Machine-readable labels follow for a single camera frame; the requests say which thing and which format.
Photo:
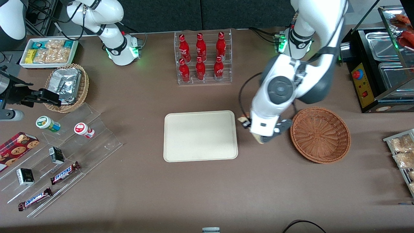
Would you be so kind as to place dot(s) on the teal snack pack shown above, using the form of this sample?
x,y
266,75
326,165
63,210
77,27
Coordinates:
x,y
38,44

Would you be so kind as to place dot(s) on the yellow snack pack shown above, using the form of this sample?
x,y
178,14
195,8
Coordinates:
x,y
31,56

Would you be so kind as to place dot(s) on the light wicker basket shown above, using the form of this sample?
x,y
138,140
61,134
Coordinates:
x,y
82,94

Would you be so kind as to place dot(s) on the brown round wicker basket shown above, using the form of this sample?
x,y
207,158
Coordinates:
x,y
320,136

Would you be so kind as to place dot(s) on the silver foil packet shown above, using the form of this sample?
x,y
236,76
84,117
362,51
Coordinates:
x,y
66,84

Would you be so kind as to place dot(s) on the clear bag of nuts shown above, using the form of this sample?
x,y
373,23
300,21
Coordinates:
x,y
53,55

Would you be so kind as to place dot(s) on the clear acrylic stepped stand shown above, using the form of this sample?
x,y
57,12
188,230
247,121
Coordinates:
x,y
97,142

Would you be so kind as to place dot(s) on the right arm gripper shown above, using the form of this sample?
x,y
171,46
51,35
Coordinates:
x,y
16,93

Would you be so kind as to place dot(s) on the triangular sandwich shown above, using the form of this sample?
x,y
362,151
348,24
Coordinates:
x,y
243,116

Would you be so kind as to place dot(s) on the cream rectangular tray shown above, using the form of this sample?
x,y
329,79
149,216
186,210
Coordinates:
x,y
200,136

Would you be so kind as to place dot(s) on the white rectangular snack bin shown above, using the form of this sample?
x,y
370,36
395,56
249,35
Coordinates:
x,y
23,63

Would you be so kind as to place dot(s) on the green lid yogurt bottle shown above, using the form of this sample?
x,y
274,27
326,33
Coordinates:
x,y
47,123

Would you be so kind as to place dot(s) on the clear bag of snacks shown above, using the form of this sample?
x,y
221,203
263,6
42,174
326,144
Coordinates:
x,y
404,159
401,144

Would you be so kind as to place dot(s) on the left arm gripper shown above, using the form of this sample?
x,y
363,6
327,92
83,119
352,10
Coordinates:
x,y
245,124

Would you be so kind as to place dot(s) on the small grey object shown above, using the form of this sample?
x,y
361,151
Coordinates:
x,y
211,230

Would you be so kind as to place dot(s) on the black food warmer cabinet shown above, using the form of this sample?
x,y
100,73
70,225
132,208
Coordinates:
x,y
365,94

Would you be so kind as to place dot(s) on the red plaid cookie box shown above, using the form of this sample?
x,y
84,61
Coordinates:
x,y
16,149

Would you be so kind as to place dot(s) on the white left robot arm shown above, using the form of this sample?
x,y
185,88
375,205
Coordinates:
x,y
307,19

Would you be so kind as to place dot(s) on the red lid yogurt bottle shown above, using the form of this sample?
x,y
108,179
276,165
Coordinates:
x,y
82,129

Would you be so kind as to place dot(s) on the small black carton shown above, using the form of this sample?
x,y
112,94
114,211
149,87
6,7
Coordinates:
x,y
25,176
56,155

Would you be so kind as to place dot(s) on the clear acrylic bottle rack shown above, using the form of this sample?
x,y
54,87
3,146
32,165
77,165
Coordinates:
x,y
226,69

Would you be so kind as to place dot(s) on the brown snickers bar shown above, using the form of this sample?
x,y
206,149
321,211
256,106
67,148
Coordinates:
x,y
34,199
64,173

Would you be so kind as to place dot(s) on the red cola bottle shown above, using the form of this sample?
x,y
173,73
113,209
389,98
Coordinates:
x,y
183,47
219,69
201,47
200,71
184,72
221,45

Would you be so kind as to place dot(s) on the tray of packaged snacks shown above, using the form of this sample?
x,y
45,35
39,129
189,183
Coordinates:
x,y
389,139

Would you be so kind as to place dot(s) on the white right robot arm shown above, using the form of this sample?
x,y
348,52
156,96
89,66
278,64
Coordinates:
x,y
113,45

